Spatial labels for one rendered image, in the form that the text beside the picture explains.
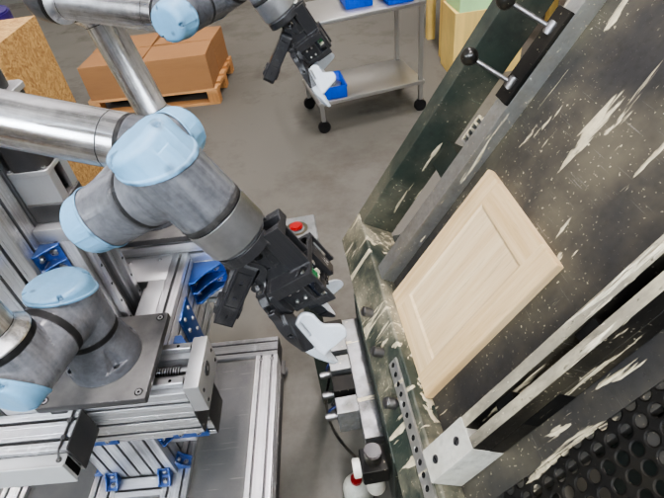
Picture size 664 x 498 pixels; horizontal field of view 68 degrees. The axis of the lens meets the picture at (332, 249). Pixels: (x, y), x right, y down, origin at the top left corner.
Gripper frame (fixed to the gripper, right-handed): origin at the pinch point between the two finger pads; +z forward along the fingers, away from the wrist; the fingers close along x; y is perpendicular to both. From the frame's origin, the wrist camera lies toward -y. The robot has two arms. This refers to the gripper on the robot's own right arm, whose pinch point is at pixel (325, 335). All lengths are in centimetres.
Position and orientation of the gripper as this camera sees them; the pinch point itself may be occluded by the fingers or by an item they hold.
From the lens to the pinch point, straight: 67.4
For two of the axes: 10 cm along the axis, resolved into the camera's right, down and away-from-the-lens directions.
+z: 5.6, 6.1, 5.7
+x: -0.4, -6.6, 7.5
